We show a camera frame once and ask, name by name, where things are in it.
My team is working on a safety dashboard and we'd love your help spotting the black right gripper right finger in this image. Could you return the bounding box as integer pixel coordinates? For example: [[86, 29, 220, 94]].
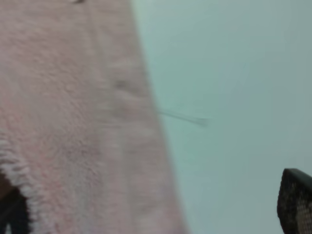
[[277, 168, 312, 234]]

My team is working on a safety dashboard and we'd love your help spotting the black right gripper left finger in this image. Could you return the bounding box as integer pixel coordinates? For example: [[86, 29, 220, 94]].
[[0, 173, 30, 234]]

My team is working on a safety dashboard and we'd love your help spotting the pink terry towel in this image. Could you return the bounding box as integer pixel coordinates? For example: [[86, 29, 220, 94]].
[[0, 0, 188, 234]]

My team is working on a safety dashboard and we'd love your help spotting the white plastic tag strip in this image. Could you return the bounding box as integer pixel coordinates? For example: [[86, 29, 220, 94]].
[[158, 109, 209, 127]]

